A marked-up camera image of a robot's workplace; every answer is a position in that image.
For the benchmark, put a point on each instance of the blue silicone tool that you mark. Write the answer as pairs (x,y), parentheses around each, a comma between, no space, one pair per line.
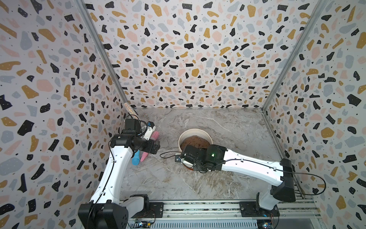
(136,158)

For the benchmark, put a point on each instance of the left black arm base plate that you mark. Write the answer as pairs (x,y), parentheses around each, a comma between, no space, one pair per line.
(151,210)

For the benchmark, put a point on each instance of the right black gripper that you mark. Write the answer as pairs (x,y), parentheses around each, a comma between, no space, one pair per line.
(197,169)

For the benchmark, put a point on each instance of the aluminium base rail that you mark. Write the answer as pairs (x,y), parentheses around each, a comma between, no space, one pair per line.
(225,214)

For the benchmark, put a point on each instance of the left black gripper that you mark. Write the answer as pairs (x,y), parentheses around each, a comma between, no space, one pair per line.
(149,148)

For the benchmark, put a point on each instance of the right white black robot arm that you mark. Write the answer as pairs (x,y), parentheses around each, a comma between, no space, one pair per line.
(279,175)

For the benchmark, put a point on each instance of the cream ceramic pot with mud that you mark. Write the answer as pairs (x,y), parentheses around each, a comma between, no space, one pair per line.
(195,137)

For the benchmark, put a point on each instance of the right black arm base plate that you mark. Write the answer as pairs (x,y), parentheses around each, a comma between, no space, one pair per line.
(252,209)

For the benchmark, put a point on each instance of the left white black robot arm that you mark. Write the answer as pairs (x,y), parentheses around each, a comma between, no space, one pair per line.
(105,210)

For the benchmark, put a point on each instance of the pink silicone tool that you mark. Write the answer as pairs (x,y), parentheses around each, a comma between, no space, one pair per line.
(152,146)

